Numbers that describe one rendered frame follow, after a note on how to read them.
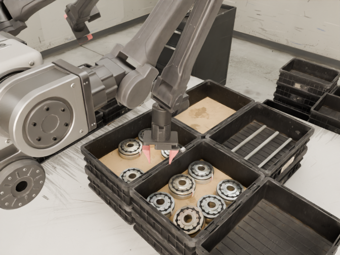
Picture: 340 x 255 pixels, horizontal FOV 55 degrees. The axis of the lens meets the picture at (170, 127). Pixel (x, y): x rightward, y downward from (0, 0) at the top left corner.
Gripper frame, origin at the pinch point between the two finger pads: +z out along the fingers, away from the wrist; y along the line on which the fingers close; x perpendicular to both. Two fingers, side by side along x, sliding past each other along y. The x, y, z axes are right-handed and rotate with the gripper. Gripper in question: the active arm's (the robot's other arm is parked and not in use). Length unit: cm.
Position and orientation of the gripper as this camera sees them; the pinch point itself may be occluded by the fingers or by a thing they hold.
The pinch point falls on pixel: (159, 160)
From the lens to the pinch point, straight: 102.9
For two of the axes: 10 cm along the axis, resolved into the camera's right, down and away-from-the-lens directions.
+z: -0.5, 8.5, 5.2
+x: 0.2, 5.3, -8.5
